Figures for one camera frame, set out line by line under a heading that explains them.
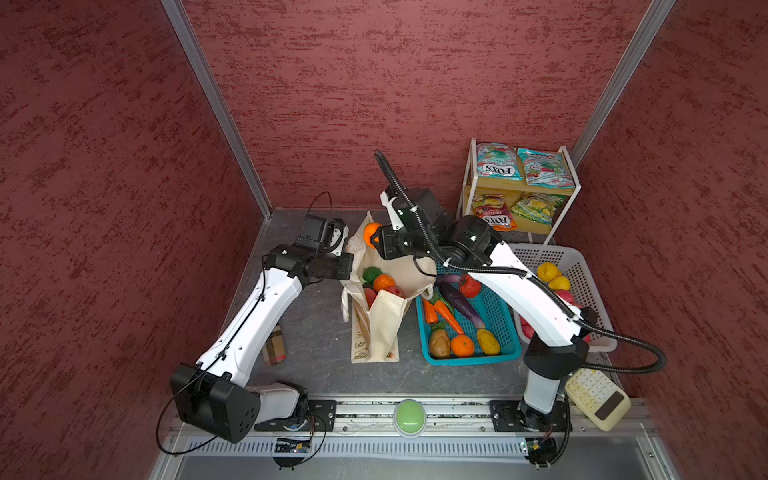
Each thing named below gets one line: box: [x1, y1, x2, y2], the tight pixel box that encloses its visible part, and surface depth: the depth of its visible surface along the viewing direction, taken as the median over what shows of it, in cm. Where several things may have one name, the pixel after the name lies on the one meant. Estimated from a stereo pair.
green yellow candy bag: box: [511, 192, 567, 225], surface depth 99 cm
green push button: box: [393, 398, 427, 439], surface depth 74 cm
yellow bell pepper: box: [537, 262, 559, 283], surface depth 99 cm
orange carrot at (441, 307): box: [434, 300, 464, 335], surface depth 92 cm
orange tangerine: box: [450, 334, 475, 358], surface depth 83 cm
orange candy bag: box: [472, 193, 518, 232], surface depth 97 cm
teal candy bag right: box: [518, 148, 575, 189], surface depth 83 cm
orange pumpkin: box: [373, 274, 396, 292], surface depth 91 cm
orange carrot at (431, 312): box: [424, 299, 439, 324], surface depth 91 cm
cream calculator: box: [565, 368, 632, 432], surface depth 77 cm
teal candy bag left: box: [476, 142, 524, 181], surface depth 87 cm
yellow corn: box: [477, 328, 500, 355], surface depth 84 cm
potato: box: [429, 329, 451, 358], surface depth 84 cm
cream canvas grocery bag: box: [340, 211, 436, 363], surface depth 77 cm
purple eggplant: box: [440, 282, 485, 329], surface depth 92 cm
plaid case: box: [262, 324, 287, 365], surface depth 84 cm
